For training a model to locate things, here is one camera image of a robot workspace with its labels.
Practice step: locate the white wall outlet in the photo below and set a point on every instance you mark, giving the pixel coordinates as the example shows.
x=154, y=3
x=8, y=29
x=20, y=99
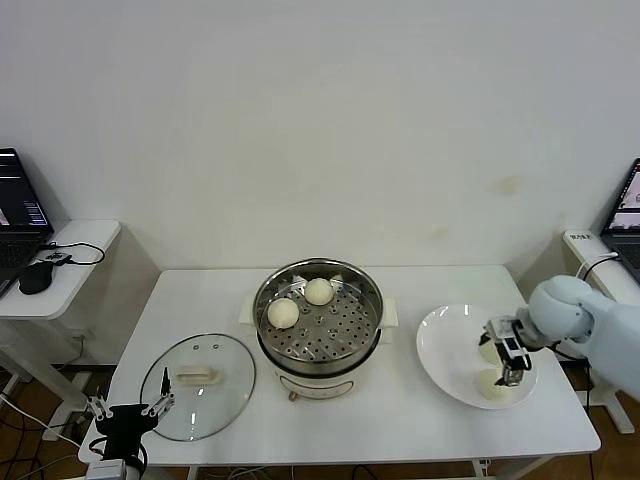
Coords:
x=82, y=336

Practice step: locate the stainless perforated steamer basket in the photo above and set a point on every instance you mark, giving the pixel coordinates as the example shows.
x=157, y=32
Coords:
x=340, y=330

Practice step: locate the white steamed baozi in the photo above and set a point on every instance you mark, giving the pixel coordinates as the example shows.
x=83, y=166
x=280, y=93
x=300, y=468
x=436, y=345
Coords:
x=487, y=385
x=319, y=291
x=487, y=355
x=282, y=314

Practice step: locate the grey laptop with light screen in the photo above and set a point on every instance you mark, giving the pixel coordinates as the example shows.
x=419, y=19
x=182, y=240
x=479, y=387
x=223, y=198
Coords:
x=625, y=250

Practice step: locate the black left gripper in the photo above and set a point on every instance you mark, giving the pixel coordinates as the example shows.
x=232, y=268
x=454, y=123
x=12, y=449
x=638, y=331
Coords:
x=125, y=425

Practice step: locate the black laptop with dark screen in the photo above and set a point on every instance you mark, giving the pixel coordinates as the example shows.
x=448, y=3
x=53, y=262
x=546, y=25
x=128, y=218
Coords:
x=20, y=200

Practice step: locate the white side desk with mouse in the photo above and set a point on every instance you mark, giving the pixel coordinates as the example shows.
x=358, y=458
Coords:
x=85, y=280

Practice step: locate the small black usb hub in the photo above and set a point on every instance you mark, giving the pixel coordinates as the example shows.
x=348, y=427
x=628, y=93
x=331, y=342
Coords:
x=57, y=257

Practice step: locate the white side desk with label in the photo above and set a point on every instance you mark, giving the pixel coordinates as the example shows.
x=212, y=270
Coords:
x=607, y=285

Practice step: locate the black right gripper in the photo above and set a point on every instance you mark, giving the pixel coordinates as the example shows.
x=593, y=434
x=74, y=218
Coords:
x=517, y=330

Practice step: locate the cream electric cooking pot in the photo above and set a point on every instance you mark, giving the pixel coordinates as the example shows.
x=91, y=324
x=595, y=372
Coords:
x=320, y=387

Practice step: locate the black computer mouse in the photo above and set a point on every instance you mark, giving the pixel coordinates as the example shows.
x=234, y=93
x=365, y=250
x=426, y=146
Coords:
x=36, y=277

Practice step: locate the small printed desk label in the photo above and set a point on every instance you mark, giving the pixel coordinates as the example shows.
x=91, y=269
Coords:
x=579, y=237

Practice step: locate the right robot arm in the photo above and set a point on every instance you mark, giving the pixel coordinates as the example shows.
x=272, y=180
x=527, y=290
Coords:
x=565, y=310

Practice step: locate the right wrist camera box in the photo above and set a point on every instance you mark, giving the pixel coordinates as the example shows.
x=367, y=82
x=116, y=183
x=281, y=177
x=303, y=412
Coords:
x=511, y=347

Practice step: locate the white round plate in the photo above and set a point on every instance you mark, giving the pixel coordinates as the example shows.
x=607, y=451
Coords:
x=440, y=340

